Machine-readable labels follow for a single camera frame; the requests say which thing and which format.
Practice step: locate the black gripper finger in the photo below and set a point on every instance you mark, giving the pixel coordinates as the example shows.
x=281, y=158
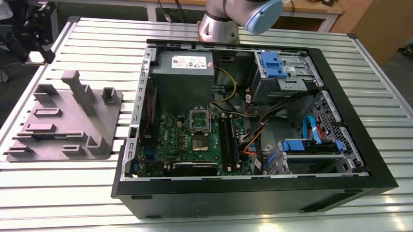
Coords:
x=49, y=54

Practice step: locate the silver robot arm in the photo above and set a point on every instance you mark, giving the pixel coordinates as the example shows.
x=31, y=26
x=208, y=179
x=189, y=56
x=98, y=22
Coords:
x=220, y=26

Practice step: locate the grey parts rack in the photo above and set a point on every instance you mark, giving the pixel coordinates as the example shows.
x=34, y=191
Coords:
x=74, y=125

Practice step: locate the RAM stick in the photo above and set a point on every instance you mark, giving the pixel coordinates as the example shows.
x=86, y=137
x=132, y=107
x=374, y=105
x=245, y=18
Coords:
x=49, y=137

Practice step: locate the grey power supply unit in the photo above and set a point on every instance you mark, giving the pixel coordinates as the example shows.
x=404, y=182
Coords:
x=181, y=84

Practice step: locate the green motherboard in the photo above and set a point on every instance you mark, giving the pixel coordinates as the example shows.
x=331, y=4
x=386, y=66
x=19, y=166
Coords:
x=172, y=135

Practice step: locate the black graphics card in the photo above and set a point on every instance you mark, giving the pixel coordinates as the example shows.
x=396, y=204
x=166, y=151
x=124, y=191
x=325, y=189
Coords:
x=193, y=168

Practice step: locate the black RAM slot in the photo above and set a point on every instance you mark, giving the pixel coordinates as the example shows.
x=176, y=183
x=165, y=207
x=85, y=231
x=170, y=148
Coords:
x=222, y=142
x=235, y=145

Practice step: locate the blue disk carrier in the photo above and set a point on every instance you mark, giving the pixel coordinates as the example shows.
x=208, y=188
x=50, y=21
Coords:
x=273, y=65

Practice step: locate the silver drive cage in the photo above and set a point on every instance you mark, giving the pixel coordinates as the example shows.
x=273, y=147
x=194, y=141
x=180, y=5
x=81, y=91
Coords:
x=291, y=84

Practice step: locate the black PC case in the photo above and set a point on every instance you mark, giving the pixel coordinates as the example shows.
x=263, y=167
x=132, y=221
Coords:
x=226, y=198

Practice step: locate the wooden desk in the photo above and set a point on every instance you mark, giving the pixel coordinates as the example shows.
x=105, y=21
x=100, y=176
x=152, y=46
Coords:
x=316, y=8

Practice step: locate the hard disk in blue carrier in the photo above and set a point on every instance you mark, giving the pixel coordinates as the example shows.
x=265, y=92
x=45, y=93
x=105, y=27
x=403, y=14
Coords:
x=295, y=146

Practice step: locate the silver disk bay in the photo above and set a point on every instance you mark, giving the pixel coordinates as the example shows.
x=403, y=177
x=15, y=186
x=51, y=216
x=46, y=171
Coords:
x=309, y=157

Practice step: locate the brown wooden cabinet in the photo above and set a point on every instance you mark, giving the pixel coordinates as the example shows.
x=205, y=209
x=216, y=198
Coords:
x=382, y=24

